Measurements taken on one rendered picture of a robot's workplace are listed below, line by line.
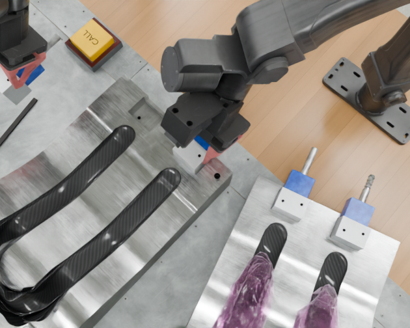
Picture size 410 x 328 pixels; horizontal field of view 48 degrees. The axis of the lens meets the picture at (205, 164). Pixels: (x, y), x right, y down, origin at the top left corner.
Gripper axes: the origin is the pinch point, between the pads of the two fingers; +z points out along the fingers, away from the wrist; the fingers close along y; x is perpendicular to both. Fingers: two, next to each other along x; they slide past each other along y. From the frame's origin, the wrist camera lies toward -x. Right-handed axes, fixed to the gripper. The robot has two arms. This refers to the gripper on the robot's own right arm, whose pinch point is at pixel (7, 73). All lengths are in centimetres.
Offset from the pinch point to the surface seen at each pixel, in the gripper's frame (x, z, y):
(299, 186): 22, -2, 46
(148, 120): 14.1, 2.6, 18.9
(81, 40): 18.3, 3.8, -2.8
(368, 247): 23, -1, 61
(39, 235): -11.2, 9.2, 22.0
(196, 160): 11.3, -2.1, 31.2
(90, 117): 7.0, 3.7, 12.1
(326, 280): 15, 3, 59
